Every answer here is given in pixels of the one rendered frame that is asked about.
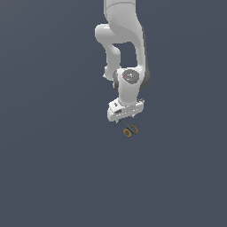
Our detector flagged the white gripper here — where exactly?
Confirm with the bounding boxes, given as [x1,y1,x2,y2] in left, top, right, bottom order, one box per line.
[106,98,145,124]

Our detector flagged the orange handled scissors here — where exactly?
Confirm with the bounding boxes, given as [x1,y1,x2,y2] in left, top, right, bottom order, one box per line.
[119,119,139,138]

